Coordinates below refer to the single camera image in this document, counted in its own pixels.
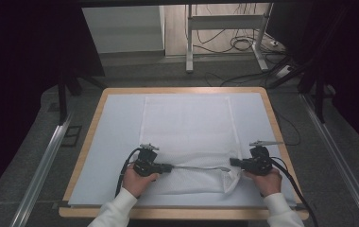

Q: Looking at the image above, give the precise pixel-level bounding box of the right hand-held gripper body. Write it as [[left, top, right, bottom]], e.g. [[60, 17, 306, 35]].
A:
[[241, 139, 284, 177]]

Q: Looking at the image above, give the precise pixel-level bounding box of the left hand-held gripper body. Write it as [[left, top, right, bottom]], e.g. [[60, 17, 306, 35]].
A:
[[131, 143, 162, 178]]

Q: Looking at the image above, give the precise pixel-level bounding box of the white mesh laundry bag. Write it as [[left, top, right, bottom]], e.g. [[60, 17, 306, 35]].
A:
[[138, 95, 244, 196]]

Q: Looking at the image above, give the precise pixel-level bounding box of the person's left hand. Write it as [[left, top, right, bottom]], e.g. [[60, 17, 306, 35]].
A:
[[122, 164, 161, 200]]

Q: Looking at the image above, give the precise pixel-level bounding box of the person's right hand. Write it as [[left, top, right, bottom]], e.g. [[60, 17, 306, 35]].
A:
[[250, 167, 283, 199]]

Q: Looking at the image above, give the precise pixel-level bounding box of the wooden framed work board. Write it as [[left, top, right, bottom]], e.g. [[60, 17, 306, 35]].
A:
[[68, 92, 297, 209]]

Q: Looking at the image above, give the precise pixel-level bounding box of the black metal stand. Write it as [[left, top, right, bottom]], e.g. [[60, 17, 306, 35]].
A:
[[57, 70, 107, 126], [267, 55, 336, 125]]

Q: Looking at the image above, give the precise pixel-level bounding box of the white power strip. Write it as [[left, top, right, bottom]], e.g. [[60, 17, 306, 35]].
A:
[[274, 63, 296, 79]]

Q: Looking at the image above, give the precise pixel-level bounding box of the white board panel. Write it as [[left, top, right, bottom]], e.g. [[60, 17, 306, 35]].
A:
[[81, 5, 165, 55]]

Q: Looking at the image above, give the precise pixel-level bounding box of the dark curtain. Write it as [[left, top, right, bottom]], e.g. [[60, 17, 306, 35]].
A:
[[265, 0, 359, 159], [0, 0, 106, 206]]

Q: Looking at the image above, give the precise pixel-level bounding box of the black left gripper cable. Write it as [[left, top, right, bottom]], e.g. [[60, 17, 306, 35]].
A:
[[114, 147, 144, 199]]

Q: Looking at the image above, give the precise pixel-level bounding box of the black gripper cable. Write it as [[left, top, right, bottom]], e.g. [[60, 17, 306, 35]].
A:
[[114, 147, 144, 199], [270, 156, 320, 227]]

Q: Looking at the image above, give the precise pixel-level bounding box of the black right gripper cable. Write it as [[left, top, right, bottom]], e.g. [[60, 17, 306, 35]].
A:
[[270, 156, 320, 227]]

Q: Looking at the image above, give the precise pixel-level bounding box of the thin black floor cable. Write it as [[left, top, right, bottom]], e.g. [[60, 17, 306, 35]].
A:
[[275, 111, 302, 147]]

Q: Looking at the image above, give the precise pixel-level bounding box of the aluminium floor rail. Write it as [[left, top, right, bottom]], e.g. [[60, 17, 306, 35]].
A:
[[9, 113, 76, 227], [298, 92, 359, 227]]

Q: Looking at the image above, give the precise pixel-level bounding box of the tangle of black floor cables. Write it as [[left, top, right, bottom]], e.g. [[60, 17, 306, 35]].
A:
[[193, 3, 265, 54]]

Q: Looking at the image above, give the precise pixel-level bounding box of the white metal desk frame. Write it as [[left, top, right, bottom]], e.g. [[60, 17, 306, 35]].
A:
[[184, 3, 270, 74]]

